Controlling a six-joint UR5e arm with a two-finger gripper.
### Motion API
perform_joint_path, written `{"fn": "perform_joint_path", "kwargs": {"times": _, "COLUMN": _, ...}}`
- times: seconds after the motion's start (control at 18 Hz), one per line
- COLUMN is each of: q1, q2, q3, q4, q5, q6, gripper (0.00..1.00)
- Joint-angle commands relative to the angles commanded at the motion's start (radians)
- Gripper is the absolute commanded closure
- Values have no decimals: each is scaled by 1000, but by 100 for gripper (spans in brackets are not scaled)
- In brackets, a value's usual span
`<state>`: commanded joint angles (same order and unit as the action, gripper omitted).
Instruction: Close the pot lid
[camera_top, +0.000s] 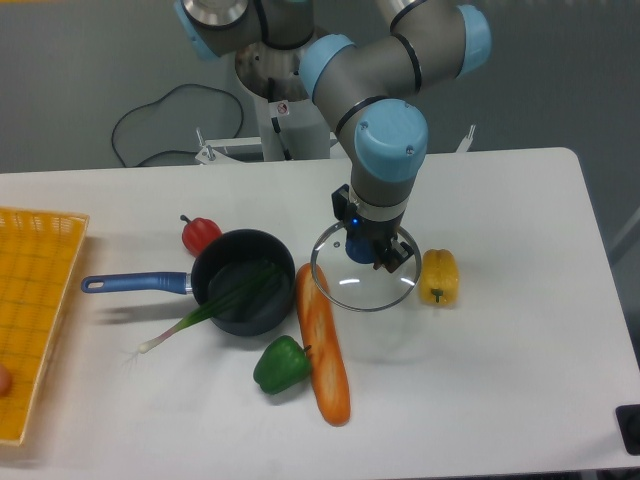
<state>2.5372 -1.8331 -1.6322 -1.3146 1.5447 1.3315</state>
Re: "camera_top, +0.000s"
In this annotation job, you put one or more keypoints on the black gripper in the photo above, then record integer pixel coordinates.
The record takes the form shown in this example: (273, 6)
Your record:
(371, 229)

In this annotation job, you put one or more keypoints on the glass lid with blue knob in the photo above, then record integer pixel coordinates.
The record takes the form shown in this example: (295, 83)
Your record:
(361, 287)

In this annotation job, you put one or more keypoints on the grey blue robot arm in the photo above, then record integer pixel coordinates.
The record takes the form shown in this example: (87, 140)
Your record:
(359, 95)

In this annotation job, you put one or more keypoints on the yellow bell pepper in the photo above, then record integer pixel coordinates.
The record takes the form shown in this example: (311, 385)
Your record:
(439, 279)

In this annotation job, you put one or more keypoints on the orange baguette bread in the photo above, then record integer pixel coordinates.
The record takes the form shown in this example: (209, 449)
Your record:
(328, 373)

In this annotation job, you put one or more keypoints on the green bell pepper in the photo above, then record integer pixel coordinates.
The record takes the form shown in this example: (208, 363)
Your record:
(283, 364)

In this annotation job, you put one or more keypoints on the green spring onion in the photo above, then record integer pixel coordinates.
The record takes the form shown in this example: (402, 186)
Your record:
(248, 299)

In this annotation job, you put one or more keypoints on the red bell pepper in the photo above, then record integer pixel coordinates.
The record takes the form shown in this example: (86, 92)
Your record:
(198, 233)

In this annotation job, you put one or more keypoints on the black object at table corner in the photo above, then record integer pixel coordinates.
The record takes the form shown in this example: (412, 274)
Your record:
(628, 418)

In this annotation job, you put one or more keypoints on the yellow woven basket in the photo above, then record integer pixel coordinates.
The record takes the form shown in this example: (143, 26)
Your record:
(39, 250)

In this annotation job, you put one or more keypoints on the white metal table bracket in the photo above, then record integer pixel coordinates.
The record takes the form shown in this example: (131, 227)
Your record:
(467, 140)

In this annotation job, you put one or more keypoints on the dark pot with blue handle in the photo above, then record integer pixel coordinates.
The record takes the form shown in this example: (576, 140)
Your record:
(232, 247)

